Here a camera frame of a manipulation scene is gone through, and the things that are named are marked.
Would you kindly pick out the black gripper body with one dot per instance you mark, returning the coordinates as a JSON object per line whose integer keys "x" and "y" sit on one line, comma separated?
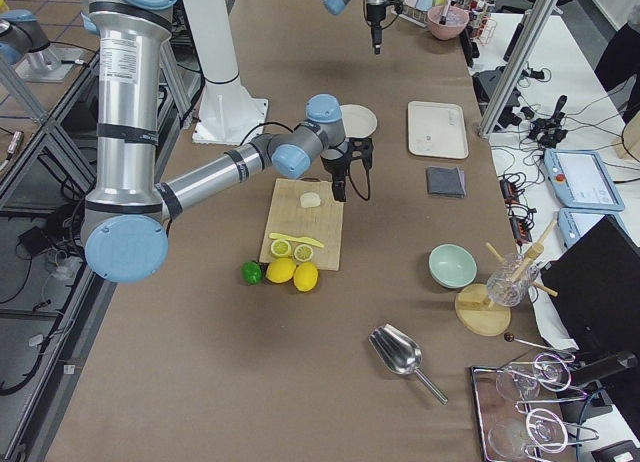
{"x": 334, "y": 166}
{"x": 374, "y": 11}

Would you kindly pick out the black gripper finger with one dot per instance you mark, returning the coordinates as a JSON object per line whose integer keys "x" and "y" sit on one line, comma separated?
{"x": 339, "y": 190}

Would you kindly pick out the cream rabbit tray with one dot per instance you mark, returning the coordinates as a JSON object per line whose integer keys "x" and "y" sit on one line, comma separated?
{"x": 436, "y": 130}

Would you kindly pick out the cream round plate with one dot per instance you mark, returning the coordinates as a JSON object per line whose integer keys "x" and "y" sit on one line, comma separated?
{"x": 358, "y": 121}

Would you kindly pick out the bamboo cutting board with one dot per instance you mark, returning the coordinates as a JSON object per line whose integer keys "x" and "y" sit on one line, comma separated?
{"x": 323, "y": 223}

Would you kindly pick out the blue plastic cup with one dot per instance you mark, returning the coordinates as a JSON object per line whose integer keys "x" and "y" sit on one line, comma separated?
{"x": 424, "y": 5}

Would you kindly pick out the steel muddler with black tip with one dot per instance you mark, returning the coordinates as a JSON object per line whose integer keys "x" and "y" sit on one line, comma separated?
{"x": 444, "y": 12}

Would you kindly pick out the lemon half slice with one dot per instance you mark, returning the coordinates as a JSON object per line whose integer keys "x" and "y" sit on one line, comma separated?
{"x": 303, "y": 253}
{"x": 281, "y": 248}

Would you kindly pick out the pink bowl with ice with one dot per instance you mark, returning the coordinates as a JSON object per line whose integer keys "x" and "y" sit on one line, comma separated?
{"x": 457, "y": 20}

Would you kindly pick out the grey folded cloth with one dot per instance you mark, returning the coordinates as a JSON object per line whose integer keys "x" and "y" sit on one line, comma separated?
{"x": 447, "y": 182}

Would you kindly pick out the yellow plastic knife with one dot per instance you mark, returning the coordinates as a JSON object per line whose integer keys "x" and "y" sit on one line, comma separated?
{"x": 298, "y": 239}

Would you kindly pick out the whole yellow lemon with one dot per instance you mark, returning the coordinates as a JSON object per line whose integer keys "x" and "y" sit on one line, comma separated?
{"x": 280, "y": 270}
{"x": 306, "y": 277}

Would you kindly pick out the green lime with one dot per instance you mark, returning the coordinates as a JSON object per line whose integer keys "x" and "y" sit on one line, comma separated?
{"x": 252, "y": 272}

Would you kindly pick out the light green bowl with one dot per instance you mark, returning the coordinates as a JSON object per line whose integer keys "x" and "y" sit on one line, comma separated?
{"x": 452, "y": 266}

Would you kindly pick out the steel scoop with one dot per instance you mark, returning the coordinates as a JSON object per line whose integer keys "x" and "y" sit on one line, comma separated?
{"x": 402, "y": 356}

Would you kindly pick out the wooden cup tree stand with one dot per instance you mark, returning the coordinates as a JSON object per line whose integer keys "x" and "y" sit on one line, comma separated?
{"x": 478, "y": 313}

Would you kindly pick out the clear drinking glass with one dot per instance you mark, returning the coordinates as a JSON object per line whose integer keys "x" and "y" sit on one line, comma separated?
{"x": 511, "y": 281}

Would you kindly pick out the blue teach pendant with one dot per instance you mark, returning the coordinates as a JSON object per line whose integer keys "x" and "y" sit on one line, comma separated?
{"x": 580, "y": 180}
{"x": 575, "y": 223}

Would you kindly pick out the black laptop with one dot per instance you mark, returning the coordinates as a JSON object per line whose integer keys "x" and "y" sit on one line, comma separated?
{"x": 597, "y": 280}

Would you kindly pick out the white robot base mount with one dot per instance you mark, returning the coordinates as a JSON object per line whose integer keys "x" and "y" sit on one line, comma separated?
{"x": 227, "y": 111}

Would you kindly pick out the aluminium frame post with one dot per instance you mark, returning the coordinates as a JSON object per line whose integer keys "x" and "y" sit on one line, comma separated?
{"x": 530, "y": 33}

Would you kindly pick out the wire glass rack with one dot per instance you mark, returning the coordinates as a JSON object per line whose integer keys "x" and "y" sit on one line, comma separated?
{"x": 535, "y": 430}

